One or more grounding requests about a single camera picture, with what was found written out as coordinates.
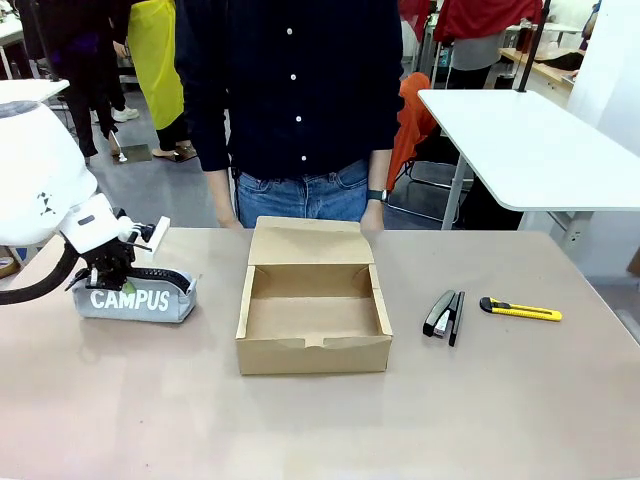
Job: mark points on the person in dark shirt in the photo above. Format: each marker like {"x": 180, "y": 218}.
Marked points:
{"x": 300, "y": 60}

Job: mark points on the large white side table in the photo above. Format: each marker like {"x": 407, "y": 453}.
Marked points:
{"x": 530, "y": 145}

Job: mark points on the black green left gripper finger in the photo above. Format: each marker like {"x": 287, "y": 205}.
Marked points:
{"x": 93, "y": 278}
{"x": 127, "y": 287}

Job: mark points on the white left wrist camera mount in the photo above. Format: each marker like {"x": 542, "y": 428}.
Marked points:
{"x": 159, "y": 235}

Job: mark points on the dark floor plate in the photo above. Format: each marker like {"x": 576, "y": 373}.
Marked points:
{"x": 132, "y": 153}

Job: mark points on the wooden background table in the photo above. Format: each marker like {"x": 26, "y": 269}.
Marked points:
{"x": 545, "y": 67}

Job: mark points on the small white side table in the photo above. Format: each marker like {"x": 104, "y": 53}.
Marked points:
{"x": 25, "y": 90}

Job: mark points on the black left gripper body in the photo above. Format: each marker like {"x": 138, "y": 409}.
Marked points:
{"x": 110, "y": 260}

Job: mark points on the orange cloth on chair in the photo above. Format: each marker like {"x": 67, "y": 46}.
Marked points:
{"x": 410, "y": 125}

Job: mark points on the bystander in black clothes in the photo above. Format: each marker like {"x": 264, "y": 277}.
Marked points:
{"x": 80, "y": 60}

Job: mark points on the person's right hand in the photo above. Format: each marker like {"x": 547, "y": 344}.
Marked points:
{"x": 229, "y": 221}

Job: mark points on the person's left hand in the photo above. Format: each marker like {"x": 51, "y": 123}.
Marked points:
{"x": 372, "y": 217}

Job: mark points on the black wrist watch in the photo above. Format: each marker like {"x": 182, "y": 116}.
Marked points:
{"x": 376, "y": 195}

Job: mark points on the person's left forearm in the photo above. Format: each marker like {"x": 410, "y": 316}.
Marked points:
{"x": 379, "y": 170}

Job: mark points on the bystander in red top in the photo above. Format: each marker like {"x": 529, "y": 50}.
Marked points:
{"x": 475, "y": 30}

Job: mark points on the brown cardboard box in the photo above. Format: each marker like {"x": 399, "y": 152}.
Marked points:
{"x": 310, "y": 350}

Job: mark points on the person's right forearm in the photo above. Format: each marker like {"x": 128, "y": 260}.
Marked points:
{"x": 220, "y": 195}

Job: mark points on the metal chair frame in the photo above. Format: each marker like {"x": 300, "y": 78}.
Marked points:
{"x": 430, "y": 175}

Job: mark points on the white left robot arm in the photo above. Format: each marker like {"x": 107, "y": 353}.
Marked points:
{"x": 35, "y": 165}

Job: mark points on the black silver stapler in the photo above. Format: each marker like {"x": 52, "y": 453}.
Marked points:
{"x": 440, "y": 315}

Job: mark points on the grey Campus pencil case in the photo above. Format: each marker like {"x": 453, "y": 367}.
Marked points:
{"x": 135, "y": 302}

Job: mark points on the yellow black utility knife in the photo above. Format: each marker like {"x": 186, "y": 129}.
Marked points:
{"x": 525, "y": 311}

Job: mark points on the bystander in yellow apron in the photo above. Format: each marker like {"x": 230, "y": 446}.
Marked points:
{"x": 155, "y": 65}

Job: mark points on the black pole stand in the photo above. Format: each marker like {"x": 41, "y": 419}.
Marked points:
{"x": 525, "y": 50}

